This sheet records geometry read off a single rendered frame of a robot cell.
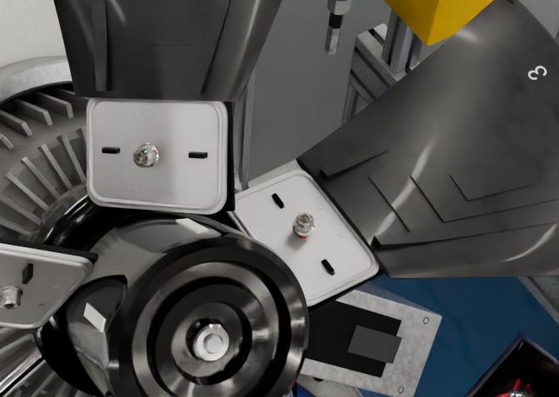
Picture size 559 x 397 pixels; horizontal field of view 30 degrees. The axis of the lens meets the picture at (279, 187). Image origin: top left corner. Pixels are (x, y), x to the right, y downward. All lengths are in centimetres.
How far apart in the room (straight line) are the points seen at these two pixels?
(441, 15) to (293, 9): 75
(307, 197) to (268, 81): 118
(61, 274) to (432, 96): 29
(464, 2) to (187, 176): 50
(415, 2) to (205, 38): 48
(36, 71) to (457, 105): 29
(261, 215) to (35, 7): 25
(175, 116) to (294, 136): 145
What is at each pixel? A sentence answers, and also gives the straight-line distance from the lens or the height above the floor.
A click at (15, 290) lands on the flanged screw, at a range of 58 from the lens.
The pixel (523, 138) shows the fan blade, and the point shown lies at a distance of 74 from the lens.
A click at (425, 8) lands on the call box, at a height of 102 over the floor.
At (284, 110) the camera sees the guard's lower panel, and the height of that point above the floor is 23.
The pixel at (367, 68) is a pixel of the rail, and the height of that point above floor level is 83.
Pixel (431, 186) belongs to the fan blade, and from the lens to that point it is 68.
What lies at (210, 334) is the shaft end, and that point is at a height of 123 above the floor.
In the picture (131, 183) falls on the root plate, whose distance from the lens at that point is 60.
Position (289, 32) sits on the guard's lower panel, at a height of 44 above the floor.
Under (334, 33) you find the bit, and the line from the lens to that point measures 50.
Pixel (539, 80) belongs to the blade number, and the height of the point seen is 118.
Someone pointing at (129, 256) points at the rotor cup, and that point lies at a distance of 56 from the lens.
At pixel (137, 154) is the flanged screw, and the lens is 58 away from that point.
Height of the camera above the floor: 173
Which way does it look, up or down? 55 degrees down
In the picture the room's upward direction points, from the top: 7 degrees clockwise
